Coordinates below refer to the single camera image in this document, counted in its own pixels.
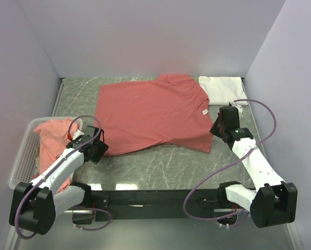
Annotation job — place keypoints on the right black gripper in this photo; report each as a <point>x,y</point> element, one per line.
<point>215,127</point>

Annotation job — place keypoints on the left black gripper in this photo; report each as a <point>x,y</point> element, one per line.
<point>100,150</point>

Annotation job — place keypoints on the dark red t-shirt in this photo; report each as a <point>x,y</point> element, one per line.
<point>136,115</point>

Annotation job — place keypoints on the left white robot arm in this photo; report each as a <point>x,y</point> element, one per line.
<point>36,205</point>

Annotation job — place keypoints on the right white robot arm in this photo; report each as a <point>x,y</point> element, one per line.
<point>273,201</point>

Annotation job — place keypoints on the folded white t-shirt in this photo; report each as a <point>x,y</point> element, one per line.
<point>222,90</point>

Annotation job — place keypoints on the white plastic basket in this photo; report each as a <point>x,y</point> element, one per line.
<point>25,168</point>

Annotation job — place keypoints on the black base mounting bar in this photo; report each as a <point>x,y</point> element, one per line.
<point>159,204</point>

